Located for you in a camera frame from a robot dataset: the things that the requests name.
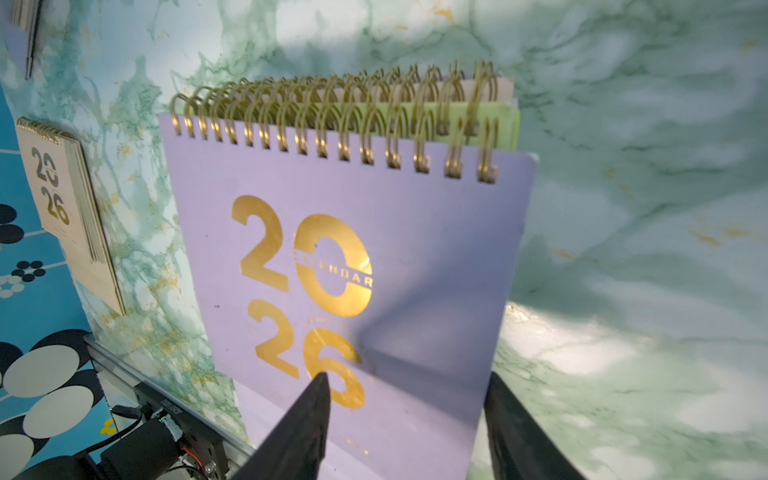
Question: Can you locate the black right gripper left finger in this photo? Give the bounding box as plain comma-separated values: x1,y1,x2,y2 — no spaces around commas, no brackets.
233,372,331,480

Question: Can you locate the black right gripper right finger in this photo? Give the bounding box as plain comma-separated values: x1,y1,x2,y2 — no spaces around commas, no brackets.
484,372,585,480

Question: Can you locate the purple calendar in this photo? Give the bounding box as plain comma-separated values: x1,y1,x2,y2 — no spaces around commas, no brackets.
1,0,41,80
157,113,538,480

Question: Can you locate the green calendar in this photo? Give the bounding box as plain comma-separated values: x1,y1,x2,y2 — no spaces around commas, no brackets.
338,101,521,152

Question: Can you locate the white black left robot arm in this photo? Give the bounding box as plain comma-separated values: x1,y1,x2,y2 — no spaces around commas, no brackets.
15,418,181,480

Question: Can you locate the aluminium front rail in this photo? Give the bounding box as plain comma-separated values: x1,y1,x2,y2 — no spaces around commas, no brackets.
84,334,254,479

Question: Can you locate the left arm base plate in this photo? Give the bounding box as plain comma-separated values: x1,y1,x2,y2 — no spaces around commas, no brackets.
133,382,230,479

